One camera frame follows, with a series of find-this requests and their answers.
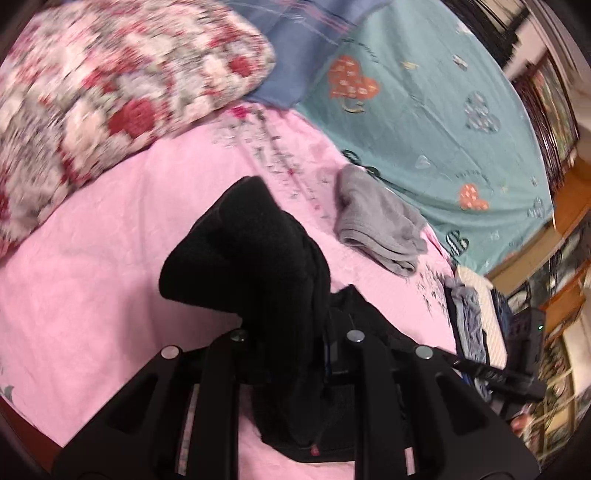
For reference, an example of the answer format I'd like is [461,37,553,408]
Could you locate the pink floral bed sheet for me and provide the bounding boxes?
[0,103,463,480]

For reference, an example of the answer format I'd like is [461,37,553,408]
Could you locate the red floral pillow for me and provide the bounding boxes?
[0,0,279,260]

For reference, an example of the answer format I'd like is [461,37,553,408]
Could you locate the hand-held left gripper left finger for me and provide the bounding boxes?
[51,329,254,480]

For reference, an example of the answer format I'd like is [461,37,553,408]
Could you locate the black pants with smiley patch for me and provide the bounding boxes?
[159,175,462,463]

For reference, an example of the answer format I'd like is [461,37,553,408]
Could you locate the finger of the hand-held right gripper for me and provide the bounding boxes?
[450,357,547,403]

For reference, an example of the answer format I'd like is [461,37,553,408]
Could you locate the teal heart print quilt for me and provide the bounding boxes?
[294,0,556,280]

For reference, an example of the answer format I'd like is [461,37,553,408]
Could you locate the wooden display cabinet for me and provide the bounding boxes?
[442,0,591,467]

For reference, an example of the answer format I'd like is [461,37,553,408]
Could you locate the dark blue jeans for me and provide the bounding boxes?
[491,287,517,334]

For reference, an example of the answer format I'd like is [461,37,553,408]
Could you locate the blue plaid quilt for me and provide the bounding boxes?
[221,0,394,110]

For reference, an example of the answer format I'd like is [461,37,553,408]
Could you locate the grey velvet pants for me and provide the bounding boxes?
[444,280,491,367]

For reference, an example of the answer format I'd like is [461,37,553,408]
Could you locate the folded light grey pants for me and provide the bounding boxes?
[334,163,431,278]

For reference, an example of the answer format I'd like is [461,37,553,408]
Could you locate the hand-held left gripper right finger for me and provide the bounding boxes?
[344,329,540,480]

